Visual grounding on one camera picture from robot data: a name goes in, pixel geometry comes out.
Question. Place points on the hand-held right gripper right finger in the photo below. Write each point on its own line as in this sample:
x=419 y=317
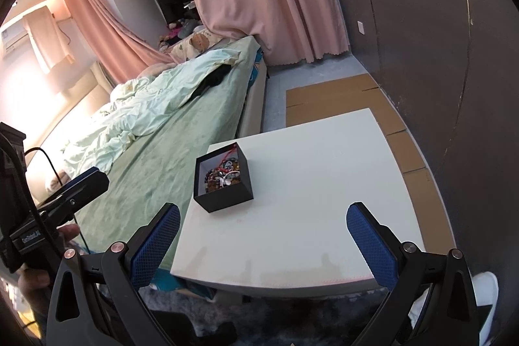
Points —
x=371 y=244

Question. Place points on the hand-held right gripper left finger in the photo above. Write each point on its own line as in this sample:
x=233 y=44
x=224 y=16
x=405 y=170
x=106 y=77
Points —
x=156 y=248

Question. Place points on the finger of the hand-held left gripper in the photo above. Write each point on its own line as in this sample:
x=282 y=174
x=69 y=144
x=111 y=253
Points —
x=81 y=188

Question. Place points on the black square box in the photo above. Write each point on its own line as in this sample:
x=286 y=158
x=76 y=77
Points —
x=227 y=201

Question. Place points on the silver butterfly hair clip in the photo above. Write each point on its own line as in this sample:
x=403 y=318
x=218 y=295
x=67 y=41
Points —
x=230 y=176

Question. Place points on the person's left hand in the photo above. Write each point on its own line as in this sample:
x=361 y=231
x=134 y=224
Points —
x=36 y=285

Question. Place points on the white square table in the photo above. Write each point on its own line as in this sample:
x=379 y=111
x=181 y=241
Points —
x=316 y=188

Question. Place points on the bed with green sheet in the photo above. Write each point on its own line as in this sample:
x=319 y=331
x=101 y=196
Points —
x=162 y=151

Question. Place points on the dark grey fluffy rug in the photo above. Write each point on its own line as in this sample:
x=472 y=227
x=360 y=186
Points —
x=284 y=315

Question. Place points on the white slipper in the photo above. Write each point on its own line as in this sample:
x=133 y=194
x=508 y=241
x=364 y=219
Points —
x=486 y=289

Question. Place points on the pale green duvet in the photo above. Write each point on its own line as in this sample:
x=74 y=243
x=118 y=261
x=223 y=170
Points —
x=162 y=90

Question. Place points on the brown cardboard sheet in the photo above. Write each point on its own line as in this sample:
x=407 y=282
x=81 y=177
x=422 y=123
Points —
x=324 y=98

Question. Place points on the hanging pale pink towel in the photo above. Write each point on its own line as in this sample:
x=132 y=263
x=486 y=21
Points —
x=44 y=38

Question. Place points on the draped pink curtain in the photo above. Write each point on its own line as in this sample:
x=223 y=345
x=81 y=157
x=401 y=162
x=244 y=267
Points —
x=105 y=30

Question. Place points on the white air conditioner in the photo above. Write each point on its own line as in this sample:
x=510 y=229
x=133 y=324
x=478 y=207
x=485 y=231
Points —
x=12 y=38

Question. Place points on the black garment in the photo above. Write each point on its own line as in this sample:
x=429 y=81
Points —
x=213 y=80

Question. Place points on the printed cream pillow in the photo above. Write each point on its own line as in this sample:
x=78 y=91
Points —
x=194 y=42

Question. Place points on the pile of plush toys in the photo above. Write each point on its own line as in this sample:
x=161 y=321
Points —
x=182 y=30

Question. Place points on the white wall socket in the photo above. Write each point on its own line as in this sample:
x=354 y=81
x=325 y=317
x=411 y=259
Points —
x=361 y=27

